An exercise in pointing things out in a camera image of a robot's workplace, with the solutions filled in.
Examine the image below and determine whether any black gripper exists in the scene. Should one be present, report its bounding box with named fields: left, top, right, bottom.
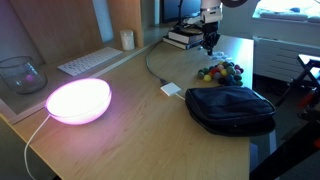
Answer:
left=200, top=22, right=222, bottom=56

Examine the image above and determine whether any light blue floor tape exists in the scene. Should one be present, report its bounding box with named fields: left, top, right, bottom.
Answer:
left=249, top=129, right=278, bottom=172

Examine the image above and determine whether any colourful felt ball trivet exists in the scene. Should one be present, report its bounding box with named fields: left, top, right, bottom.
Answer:
left=196, top=60, right=245, bottom=87

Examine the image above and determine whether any round black monitor base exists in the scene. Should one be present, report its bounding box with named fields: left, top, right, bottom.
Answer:
left=174, top=23, right=205, bottom=36

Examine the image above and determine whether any white flat adapter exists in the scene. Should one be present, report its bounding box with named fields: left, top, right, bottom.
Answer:
left=160, top=82, right=182, bottom=97

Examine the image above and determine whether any black fabric bag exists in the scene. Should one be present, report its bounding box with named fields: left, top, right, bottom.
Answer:
left=184, top=85, right=277, bottom=137

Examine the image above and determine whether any white radiator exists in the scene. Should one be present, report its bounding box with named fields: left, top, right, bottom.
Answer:
left=252, top=35, right=320, bottom=84

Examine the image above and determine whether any white keyboard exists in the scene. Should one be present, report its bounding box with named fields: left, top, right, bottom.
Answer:
left=56, top=46, right=124, bottom=77

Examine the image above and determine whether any glowing bowl lamp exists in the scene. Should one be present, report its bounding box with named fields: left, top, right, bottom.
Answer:
left=45, top=77, right=113, bottom=126

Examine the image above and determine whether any clear glass bowl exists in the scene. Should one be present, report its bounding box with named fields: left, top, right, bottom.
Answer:
left=0, top=55, right=48, bottom=95

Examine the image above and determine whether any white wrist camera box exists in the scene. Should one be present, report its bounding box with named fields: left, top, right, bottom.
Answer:
left=184, top=6, right=224, bottom=26

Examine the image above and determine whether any grey braided cable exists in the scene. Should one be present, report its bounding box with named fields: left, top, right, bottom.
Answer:
left=145, top=41, right=169, bottom=86

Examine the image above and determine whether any black clamp orange handle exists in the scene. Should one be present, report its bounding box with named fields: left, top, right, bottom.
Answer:
left=298, top=89, right=317, bottom=108

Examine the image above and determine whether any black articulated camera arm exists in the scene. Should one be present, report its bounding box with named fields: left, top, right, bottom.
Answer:
left=249, top=123, right=320, bottom=180

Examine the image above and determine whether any white lamp cable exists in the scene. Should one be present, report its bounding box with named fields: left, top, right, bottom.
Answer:
left=23, top=113, right=52, bottom=180

